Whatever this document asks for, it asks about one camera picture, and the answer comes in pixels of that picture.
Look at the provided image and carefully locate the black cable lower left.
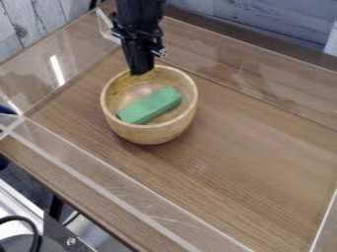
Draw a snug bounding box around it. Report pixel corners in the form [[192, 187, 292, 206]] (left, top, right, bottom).
[[0, 215, 43, 252]]

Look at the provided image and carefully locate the green rectangular block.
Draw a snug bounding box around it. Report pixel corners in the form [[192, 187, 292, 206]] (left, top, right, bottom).
[[117, 86, 182, 125]]

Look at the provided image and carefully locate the light brown wooden bowl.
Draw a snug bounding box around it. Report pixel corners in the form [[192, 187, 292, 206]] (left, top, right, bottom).
[[101, 65, 200, 145]]

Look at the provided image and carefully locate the clear acrylic wall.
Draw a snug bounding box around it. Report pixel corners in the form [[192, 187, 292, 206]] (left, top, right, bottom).
[[0, 93, 254, 252], [163, 18, 337, 130]]

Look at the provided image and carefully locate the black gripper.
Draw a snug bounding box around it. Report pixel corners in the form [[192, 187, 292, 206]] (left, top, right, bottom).
[[111, 0, 166, 75]]

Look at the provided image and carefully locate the clear acrylic back wall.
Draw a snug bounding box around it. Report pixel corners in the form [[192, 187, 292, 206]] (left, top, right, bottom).
[[163, 18, 337, 130]]

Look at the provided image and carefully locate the clear acrylic front wall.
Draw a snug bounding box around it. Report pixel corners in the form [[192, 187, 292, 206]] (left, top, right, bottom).
[[0, 93, 254, 252]]

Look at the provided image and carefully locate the clear acrylic corner bracket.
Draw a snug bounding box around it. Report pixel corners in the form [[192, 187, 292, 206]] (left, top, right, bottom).
[[95, 8, 122, 45]]

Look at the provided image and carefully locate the black metal table leg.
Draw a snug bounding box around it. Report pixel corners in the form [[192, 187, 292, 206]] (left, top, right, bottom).
[[48, 196, 65, 221]]

